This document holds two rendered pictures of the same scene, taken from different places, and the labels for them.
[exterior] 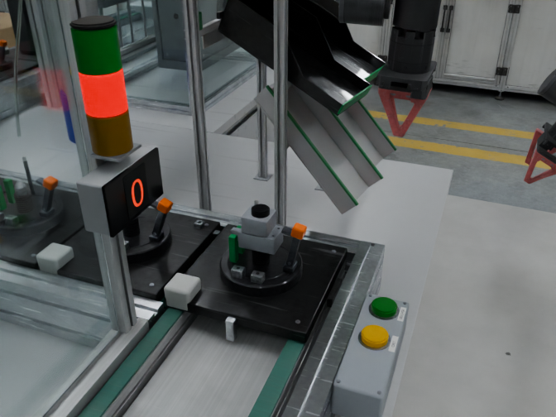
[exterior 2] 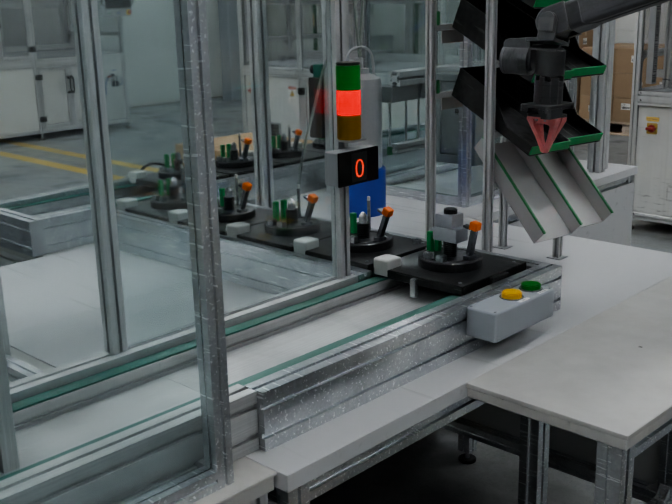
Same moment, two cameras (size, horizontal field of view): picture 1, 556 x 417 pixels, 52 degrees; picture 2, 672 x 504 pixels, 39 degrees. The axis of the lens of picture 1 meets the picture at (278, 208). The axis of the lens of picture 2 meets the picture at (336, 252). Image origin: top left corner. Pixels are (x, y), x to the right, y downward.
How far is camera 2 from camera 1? 125 cm
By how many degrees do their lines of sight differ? 26
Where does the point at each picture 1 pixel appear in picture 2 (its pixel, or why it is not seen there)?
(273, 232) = (458, 228)
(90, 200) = (330, 163)
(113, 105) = (351, 109)
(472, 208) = not seen: outside the picture
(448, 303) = (613, 321)
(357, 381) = (483, 308)
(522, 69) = not seen: outside the picture
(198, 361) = (386, 304)
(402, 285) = (581, 310)
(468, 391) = (588, 355)
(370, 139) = (591, 203)
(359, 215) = (576, 274)
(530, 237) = not seen: outside the picture
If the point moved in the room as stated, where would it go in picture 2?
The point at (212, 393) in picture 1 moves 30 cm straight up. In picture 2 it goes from (388, 315) to (387, 169)
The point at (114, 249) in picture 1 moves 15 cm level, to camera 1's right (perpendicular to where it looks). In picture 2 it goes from (341, 209) to (409, 214)
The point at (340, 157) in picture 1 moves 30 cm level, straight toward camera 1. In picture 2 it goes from (547, 205) to (503, 234)
